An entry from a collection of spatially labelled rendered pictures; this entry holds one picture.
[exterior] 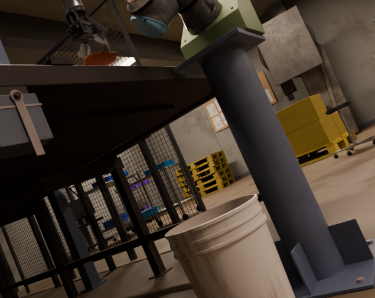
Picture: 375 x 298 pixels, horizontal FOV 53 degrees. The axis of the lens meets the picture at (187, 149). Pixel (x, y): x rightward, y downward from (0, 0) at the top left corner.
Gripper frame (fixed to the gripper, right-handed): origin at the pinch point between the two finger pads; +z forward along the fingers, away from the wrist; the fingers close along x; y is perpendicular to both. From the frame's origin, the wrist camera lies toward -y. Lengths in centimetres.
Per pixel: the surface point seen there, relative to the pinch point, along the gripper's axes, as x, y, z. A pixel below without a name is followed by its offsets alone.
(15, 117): 16, 62, 27
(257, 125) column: 44, -5, 50
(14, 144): 16, 65, 33
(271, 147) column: 45, -6, 58
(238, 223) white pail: 39, 29, 72
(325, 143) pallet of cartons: -14, -412, 98
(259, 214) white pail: 42, 20, 73
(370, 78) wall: 61, -703, 39
